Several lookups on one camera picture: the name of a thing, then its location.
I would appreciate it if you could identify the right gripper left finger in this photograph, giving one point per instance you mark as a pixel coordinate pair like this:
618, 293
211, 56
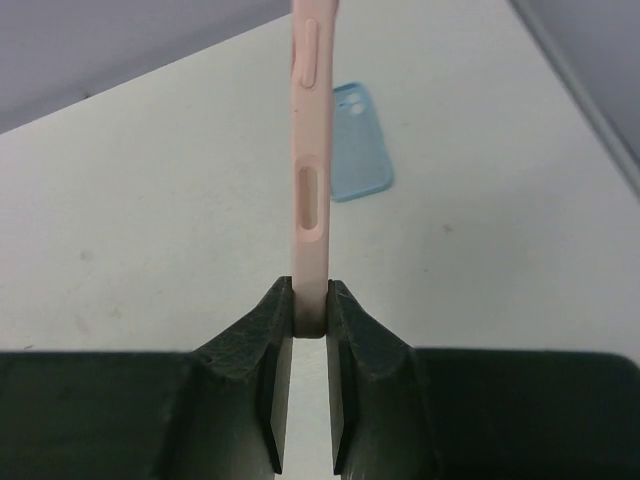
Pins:
218, 412

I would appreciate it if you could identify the blue phone case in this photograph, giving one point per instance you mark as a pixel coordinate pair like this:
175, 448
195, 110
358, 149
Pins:
361, 164

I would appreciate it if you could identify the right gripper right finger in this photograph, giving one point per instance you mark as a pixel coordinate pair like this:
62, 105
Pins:
400, 412

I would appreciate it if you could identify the phone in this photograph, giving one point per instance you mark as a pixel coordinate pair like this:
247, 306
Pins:
312, 109

